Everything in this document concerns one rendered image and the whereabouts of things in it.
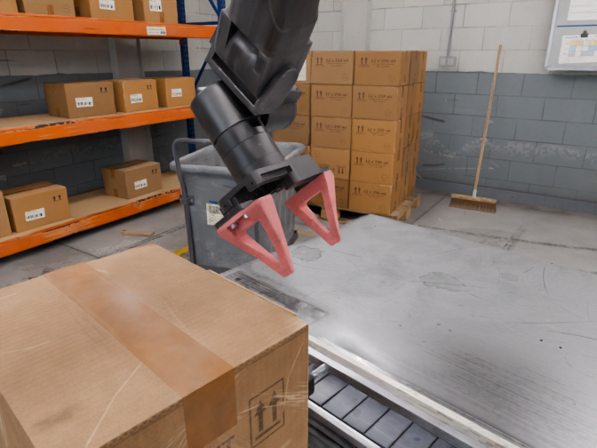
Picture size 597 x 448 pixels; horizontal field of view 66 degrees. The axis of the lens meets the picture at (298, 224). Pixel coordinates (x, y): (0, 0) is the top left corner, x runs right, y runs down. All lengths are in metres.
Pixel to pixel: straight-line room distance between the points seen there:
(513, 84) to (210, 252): 3.27
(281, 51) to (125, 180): 3.81
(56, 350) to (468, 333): 0.78
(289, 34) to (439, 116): 4.62
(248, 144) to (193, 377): 0.22
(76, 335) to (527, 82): 4.59
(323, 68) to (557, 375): 3.14
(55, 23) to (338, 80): 2.02
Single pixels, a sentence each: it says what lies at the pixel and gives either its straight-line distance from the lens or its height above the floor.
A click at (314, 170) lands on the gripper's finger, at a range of 0.50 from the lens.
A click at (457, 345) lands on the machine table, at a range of 0.98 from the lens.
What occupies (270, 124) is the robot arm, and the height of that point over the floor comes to 1.29.
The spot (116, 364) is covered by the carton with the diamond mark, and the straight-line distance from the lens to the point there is 0.43.
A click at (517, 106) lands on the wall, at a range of 4.84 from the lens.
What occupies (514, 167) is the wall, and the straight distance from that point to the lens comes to 4.92.
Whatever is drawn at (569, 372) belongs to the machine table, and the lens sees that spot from 0.99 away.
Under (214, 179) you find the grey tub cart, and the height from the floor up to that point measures 0.73.
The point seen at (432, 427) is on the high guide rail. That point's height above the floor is 0.96.
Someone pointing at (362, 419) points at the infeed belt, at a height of 0.88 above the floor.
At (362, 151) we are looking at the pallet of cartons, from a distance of 3.72.
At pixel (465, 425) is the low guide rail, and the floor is 0.91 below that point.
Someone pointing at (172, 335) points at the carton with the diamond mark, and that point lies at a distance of 0.45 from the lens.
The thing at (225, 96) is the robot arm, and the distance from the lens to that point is 0.48.
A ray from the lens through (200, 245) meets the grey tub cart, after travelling 2.77.
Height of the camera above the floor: 1.37
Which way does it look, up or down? 20 degrees down
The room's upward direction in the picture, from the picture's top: straight up
